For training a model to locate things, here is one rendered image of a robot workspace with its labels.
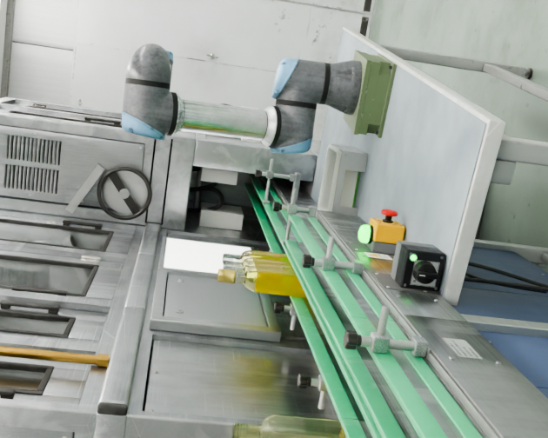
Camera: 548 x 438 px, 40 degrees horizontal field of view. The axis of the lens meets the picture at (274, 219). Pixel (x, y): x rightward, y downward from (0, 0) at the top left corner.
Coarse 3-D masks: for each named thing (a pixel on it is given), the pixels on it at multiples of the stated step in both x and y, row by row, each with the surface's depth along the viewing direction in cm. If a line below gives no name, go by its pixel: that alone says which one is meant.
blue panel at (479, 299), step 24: (504, 264) 195; (528, 264) 200; (480, 288) 167; (504, 288) 171; (480, 312) 148; (504, 312) 151; (528, 312) 154; (504, 336) 135; (528, 336) 137; (528, 360) 125
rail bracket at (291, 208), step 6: (294, 192) 219; (294, 198) 220; (276, 204) 219; (282, 204) 220; (288, 204) 220; (294, 204) 220; (276, 210) 220; (288, 210) 220; (294, 210) 220; (300, 210) 221; (306, 210) 221; (312, 210) 220; (288, 222) 221; (288, 228) 221; (288, 234) 222; (282, 240) 223
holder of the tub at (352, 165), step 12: (336, 144) 238; (348, 156) 222; (360, 156) 223; (348, 168) 223; (360, 168) 224; (348, 180) 224; (360, 180) 225; (336, 192) 224; (348, 192) 225; (360, 192) 225; (336, 204) 225; (348, 204) 226
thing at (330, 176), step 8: (328, 152) 238; (336, 152) 238; (328, 160) 238; (336, 160) 222; (328, 168) 239; (336, 168) 223; (328, 176) 239; (336, 176) 223; (328, 184) 240; (336, 184) 225; (320, 192) 241; (328, 192) 240; (320, 200) 241; (328, 200) 241; (320, 208) 241; (328, 208) 225
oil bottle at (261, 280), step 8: (248, 272) 194; (256, 272) 193; (264, 272) 194; (272, 272) 194; (280, 272) 196; (288, 272) 197; (248, 280) 193; (256, 280) 193; (264, 280) 193; (272, 280) 194; (280, 280) 194; (288, 280) 194; (296, 280) 194; (248, 288) 194; (256, 288) 194; (264, 288) 194; (272, 288) 194; (280, 288) 194; (288, 288) 195; (296, 288) 195; (304, 296) 196
